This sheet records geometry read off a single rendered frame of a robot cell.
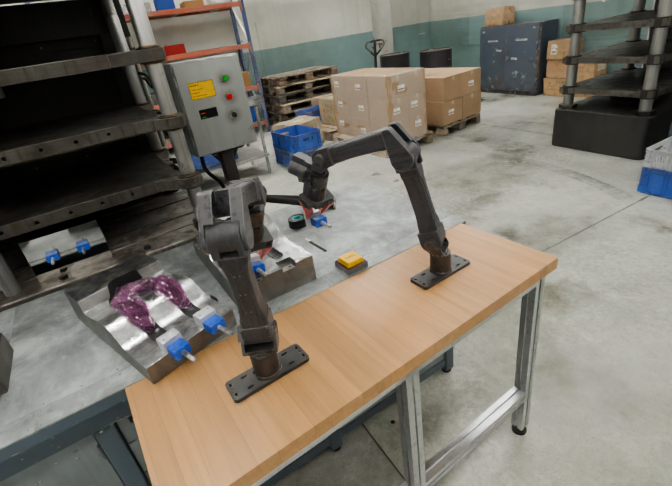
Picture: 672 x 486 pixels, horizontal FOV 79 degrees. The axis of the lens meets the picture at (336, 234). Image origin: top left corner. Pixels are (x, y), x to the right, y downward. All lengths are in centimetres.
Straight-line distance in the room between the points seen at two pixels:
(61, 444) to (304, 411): 65
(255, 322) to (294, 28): 782
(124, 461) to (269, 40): 758
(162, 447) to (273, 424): 23
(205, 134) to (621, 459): 208
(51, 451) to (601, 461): 175
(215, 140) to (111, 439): 125
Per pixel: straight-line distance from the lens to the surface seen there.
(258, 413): 98
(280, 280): 126
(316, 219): 137
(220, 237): 80
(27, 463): 135
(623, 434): 203
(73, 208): 189
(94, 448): 138
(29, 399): 134
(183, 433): 102
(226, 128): 200
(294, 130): 561
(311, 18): 869
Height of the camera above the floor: 152
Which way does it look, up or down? 27 degrees down
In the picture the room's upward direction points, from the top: 9 degrees counter-clockwise
